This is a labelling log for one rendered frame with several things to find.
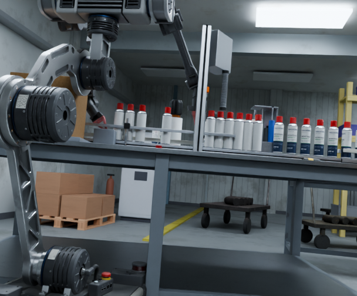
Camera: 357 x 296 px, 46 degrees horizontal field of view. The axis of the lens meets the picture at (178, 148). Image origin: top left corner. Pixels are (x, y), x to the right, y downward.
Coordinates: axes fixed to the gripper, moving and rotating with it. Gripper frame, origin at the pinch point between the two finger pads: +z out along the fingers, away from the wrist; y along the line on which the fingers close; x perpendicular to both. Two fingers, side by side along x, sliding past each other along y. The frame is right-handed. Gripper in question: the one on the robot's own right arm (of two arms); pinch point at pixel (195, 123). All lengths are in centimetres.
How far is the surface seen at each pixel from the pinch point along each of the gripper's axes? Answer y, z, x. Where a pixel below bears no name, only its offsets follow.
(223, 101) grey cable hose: -12.7, -10.7, 17.6
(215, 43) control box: -5.3, -38.5, 23.7
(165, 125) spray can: 16.0, 3.6, 8.4
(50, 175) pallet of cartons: 155, 43, -284
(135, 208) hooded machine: 58, 83, -403
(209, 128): -7.4, 3.0, 8.9
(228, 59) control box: -14.0, -34.4, 13.3
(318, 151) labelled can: -67, 10, 8
